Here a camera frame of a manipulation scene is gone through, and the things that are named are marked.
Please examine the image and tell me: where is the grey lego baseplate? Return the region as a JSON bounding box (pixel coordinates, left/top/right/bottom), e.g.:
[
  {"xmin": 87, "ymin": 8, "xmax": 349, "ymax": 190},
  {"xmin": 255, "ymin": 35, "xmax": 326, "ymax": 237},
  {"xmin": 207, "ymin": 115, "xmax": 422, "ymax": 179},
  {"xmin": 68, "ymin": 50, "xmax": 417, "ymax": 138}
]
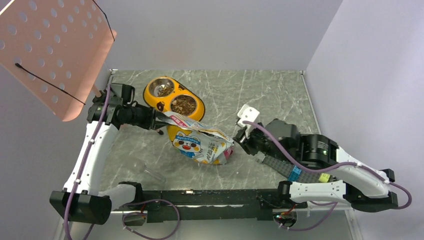
[{"xmin": 255, "ymin": 153, "xmax": 338, "ymax": 183}]

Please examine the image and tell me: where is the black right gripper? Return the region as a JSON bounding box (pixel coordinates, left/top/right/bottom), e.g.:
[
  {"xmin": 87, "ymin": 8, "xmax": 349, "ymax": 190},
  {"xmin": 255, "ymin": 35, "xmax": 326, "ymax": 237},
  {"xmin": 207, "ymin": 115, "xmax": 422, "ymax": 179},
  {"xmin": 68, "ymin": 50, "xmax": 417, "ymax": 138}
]
[{"xmin": 232, "ymin": 121, "xmax": 293, "ymax": 164}]

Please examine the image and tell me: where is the blue lego brick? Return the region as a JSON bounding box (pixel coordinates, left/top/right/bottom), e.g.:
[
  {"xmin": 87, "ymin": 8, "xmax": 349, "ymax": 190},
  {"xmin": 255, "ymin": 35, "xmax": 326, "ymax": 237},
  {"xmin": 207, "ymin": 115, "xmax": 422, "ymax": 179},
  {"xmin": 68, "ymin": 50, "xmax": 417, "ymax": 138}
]
[{"xmin": 287, "ymin": 166, "xmax": 302, "ymax": 182}]

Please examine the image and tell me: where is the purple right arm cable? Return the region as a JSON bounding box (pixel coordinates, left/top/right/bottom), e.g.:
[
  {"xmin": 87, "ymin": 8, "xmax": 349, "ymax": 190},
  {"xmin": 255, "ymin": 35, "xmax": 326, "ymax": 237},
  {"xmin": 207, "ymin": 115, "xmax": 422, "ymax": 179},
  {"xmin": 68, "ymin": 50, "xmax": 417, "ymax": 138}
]
[{"xmin": 243, "ymin": 120, "xmax": 413, "ymax": 232}]

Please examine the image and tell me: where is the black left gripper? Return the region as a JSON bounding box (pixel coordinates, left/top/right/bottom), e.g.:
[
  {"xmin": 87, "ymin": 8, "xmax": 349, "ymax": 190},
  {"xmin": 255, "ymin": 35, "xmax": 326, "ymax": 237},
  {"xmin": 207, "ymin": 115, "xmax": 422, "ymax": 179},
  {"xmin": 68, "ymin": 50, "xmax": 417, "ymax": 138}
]
[{"xmin": 122, "ymin": 103, "xmax": 172, "ymax": 131}]

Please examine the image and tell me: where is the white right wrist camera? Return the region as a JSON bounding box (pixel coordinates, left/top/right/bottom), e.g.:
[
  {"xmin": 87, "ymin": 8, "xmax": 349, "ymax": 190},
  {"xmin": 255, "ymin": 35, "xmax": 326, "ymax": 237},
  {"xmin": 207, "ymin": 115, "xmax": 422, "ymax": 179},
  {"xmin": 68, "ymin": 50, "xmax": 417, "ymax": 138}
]
[{"xmin": 236, "ymin": 103, "xmax": 260, "ymax": 128}]

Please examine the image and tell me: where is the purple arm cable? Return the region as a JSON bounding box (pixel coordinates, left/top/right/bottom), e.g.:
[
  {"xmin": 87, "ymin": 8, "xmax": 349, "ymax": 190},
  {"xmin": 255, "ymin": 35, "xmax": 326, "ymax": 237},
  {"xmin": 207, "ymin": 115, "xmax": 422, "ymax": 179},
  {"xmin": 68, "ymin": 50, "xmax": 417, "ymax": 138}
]
[
  {"xmin": 62, "ymin": 84, "xmax": 181, "ymax": 240},
  {"xmin": 243, "ymin": 120, "xmax": 413, "ymax": 232}
]

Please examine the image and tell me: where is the yellow-green lego brick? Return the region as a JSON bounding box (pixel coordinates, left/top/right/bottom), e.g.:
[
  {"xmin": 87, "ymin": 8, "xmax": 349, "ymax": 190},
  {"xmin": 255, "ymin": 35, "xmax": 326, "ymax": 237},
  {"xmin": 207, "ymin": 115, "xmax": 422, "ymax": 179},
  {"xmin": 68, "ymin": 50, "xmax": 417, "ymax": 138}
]
[{"xmin": 318, "ymin": 173, "xmax": 331, "ymax": 183}]

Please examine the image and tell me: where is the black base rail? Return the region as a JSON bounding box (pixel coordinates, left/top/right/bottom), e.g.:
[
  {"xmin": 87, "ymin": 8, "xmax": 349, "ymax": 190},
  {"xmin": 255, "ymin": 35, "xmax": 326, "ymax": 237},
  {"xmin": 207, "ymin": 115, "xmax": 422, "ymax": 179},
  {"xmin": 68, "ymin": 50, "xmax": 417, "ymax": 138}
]
[{"xmin": 110, "ymin": 188, "xmax": 309, "ymax": 223}]

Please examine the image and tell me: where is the aluminium frame rail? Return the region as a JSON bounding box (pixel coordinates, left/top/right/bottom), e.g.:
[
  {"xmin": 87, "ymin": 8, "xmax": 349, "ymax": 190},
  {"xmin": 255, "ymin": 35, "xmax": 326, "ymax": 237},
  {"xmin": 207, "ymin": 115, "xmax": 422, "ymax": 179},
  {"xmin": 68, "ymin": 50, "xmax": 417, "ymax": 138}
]
[{"xmin": 52, "ymin": 190, "xmax": 364, "ymax": 240}]

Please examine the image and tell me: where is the cat food bag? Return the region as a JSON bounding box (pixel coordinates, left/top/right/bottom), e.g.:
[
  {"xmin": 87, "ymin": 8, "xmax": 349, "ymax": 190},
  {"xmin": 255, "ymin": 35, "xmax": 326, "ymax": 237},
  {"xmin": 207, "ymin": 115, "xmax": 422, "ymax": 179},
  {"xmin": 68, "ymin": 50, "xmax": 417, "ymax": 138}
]
[{"xmin": 164, "ymin": 111, "xmax": 234, "ymax": 165}]

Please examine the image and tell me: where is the pink perforated music stand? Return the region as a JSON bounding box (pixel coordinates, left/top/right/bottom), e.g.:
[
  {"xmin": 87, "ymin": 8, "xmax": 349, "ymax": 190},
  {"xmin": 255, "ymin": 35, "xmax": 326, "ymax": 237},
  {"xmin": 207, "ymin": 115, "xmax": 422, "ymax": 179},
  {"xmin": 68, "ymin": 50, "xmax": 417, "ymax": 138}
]
[{"xmin": 0, "ymin": 0, "xmax": 117, "ymax": 122}]

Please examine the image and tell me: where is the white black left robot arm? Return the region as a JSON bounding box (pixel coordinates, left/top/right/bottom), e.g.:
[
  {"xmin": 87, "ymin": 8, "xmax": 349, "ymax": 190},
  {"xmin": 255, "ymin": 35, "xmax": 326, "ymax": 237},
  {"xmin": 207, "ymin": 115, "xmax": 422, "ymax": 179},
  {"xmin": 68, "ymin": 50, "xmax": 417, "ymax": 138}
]
[{"xmin": 49, "ymin": 83, "xmax": 167, "ymax": 225}]

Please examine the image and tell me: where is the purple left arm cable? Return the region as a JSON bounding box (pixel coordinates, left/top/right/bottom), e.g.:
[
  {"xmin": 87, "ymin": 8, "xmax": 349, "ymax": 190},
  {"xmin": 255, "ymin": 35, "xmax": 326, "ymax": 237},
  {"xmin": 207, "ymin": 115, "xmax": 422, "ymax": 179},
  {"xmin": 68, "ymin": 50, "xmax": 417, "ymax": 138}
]
[{"xmin": 62, "ymin": 84, "xmax": 181, "ymax": 240}]

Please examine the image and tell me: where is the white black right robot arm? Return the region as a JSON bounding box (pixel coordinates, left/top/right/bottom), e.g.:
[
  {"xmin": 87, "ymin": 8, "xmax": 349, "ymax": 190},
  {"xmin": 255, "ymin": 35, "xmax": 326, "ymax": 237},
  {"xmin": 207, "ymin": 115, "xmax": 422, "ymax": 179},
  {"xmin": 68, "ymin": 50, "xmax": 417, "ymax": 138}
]
[{"xmin": 233, "ymin": 118, "xmax": 400, "ymax": 213}]

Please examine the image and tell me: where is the yellow double pet bowl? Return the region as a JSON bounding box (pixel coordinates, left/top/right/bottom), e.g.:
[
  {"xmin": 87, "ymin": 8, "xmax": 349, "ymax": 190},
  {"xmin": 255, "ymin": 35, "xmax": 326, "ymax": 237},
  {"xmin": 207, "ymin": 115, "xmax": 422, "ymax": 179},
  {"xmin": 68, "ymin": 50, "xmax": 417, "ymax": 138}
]
[{"xmin": 143, "ymin": 76, "xmax": 206, "ymax": 121}]

